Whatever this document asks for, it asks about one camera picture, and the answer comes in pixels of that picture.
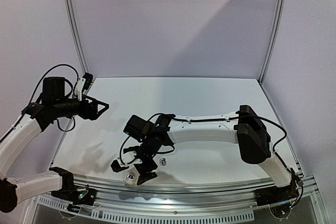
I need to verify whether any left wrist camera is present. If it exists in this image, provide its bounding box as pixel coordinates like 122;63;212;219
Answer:
73;72;93;101

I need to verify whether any aluminium frame post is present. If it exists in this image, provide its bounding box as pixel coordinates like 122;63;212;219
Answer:
258;0;285;85
64;0;89;72

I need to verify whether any left aluminium frame post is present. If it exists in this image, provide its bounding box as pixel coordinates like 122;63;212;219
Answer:
64;0;89;72

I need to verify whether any aluminium front rail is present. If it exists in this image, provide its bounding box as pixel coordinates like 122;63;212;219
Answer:
74;175;318;209

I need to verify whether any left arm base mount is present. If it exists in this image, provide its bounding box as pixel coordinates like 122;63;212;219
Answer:
49;167;97;206

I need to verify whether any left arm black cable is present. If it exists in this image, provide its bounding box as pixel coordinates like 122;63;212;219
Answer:
10;63;81;132

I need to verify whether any white slotted cable duct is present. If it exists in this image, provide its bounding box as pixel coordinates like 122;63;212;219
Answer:
31;196;255;223

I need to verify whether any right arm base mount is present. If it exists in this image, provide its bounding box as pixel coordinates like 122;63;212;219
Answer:
254;170;303;208

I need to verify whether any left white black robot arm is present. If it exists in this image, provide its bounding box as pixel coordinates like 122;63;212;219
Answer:
1;73;109;213

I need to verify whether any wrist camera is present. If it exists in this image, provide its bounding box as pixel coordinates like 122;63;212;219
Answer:
73;72;93;101
110;158;129;173

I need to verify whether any right aluminium frame post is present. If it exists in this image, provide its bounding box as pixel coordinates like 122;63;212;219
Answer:
258;0;285;85

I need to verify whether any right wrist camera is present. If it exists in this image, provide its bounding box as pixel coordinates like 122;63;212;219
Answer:
110;158;129;173

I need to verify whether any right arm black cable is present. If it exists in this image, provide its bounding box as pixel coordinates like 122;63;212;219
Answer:
119;112;297;177

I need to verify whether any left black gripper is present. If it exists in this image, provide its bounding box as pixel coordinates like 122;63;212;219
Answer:
53;93;109;120

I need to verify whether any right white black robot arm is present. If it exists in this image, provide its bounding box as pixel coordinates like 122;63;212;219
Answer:
119;105;303;201

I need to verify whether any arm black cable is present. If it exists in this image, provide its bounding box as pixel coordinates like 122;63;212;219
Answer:
119;112;297;177
10;63;81;132

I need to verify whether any white earbud charging case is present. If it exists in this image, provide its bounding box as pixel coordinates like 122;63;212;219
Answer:
124;171;139;187

